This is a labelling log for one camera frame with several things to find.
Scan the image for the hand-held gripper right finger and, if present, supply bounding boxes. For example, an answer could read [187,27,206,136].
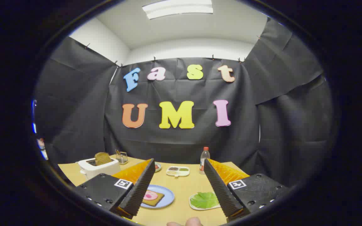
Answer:
[204,158,291,222]

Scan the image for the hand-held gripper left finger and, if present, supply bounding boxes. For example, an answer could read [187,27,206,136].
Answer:
[74,159,156,219]

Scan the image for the green lettuce leaf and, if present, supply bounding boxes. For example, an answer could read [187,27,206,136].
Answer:
[190,192,220,209]

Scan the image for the plain brown bread slice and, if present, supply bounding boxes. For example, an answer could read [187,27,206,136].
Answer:
[94,152,112,166]

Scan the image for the bread slice under ham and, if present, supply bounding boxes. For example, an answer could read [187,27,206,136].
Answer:
[142,190,165,207]

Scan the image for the blue plate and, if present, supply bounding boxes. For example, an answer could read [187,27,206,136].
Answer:
[140,185,175,209]

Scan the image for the white square plate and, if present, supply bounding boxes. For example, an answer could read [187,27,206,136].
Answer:
[189,192,222,211]

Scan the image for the glass holder with sticks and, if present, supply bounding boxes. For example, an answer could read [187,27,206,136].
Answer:
[115,149,129,165]

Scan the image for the clear red-capped water bottle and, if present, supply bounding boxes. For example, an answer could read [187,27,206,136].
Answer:
[200,147,211,175]

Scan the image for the white toaster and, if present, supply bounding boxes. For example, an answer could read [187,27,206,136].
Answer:
[76,157,121,180]

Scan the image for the white divided seasoning tray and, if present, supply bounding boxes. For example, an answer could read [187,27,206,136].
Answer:
[166,166,190,177]

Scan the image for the ceiling light panel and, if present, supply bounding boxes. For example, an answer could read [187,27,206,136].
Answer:
[142,0,214,20]

